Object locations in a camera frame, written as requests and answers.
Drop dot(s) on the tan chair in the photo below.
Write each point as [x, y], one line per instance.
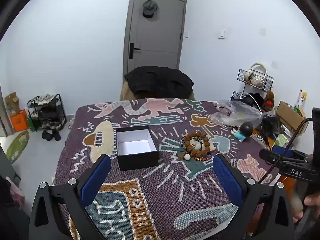
[123, 92]

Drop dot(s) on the black-haired toy figurine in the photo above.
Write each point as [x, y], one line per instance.
[246, 128]

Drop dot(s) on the black shoe rack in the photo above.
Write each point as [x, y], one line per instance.
[47, 112]

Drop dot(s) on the black slipper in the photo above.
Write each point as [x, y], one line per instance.
[46, 135]
[56, 135]

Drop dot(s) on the grey door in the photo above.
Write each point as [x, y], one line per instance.
[160, 37]

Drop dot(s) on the green carton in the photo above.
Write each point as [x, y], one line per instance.
[281, 140]

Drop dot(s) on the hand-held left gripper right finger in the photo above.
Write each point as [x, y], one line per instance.
[227, 180]

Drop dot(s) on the black gift box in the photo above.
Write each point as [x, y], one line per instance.
[137, 161]

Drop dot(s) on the black bag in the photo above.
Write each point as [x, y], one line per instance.
[250, 100]

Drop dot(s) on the white bead charm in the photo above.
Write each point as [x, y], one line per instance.
[187, 157]

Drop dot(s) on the white light switch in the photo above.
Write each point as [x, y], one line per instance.
[221, 34]

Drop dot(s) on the clear plastic bag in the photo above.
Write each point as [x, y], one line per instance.
[235, 113]

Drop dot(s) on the brown plush toy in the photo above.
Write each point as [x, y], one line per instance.
[270, 96]

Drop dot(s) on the small cardboard box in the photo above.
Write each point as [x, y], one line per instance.
[11, 102]

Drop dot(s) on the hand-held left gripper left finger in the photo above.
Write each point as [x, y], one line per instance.
[97, 177]

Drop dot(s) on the green oval rug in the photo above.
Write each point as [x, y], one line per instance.
[16, 146]

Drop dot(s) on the open cardboard box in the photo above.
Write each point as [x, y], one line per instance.
[290, 116]

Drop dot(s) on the gold butterfly charm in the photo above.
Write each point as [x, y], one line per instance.
[197, 158]

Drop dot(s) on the orange box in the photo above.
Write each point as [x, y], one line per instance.
[18, 120]

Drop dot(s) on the grey cap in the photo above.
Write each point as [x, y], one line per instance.
[150, 8]

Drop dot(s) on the yellow packet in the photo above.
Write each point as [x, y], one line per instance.
[303, 97]

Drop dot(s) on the red toy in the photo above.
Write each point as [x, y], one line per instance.
[269, 104]

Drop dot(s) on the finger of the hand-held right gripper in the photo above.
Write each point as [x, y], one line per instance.
[275, 156]

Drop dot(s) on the person's right hand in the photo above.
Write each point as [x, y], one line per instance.
[310, 203]

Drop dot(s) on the printed woven blanket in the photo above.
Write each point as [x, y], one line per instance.
[155, 200]

